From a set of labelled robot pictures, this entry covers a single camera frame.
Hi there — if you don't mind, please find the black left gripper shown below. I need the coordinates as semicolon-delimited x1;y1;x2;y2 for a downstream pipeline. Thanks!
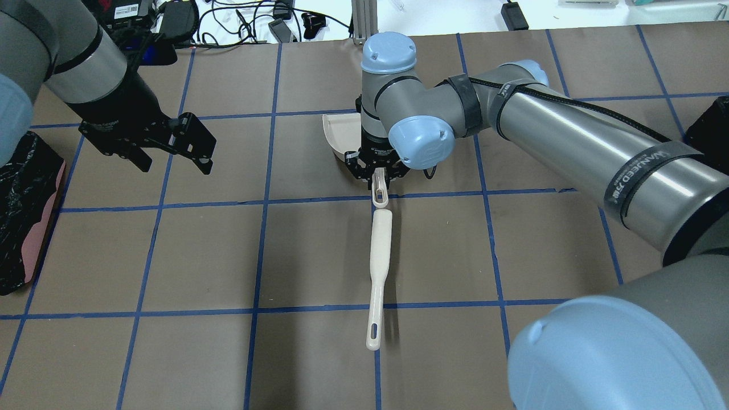
79;73;216;175

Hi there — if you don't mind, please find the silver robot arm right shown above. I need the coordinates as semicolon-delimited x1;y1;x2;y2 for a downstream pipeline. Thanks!
343;32;727;409

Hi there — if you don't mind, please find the black power adapter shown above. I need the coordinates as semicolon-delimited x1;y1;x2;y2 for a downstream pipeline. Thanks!
157;1;200;44

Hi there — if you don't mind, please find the black bag lined bin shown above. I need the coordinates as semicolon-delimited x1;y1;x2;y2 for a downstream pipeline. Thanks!
1;132;66;296

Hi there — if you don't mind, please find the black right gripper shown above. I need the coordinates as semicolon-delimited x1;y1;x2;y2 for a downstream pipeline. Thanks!
345;128;411;185

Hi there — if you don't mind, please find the beige plastic dustpan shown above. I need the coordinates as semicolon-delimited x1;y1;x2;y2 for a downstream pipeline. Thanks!
321;113;390;208

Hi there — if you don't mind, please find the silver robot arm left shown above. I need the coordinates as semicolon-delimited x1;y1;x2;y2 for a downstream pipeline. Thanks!
2;1;216;175

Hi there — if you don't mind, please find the aluminium frame post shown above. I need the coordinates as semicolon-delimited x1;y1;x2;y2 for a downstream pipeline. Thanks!
351;0;379;45

